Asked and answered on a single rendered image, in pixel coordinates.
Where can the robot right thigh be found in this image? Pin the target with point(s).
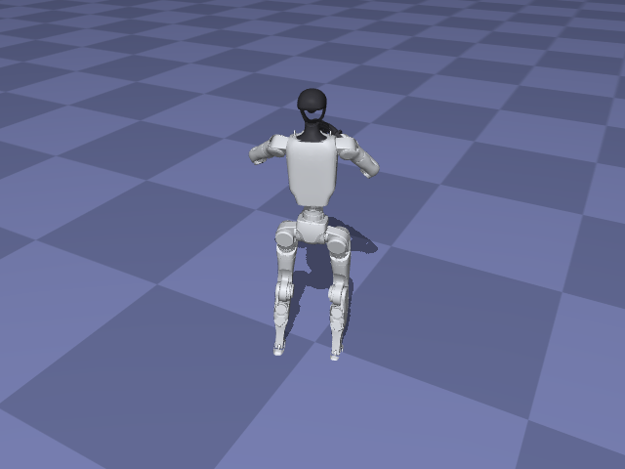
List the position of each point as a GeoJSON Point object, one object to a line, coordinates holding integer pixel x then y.
{"type": "Point", "coordinates": [338, 241]}

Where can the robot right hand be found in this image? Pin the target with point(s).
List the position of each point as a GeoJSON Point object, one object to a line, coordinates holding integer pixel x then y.
{"type": "Point", "coordinates": [328, 127]}

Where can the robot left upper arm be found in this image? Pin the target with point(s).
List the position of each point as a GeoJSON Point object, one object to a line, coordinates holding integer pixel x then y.
{"type": "Point", "coordinates": [275, 146]}

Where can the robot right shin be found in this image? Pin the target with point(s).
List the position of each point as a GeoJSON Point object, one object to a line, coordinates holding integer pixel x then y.
{"type": "Point", "coordinates": [338, 320]}

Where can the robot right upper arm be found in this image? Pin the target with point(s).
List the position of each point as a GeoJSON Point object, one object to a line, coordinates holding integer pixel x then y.
{"type": "Point", "coordinates": [348, 149]}

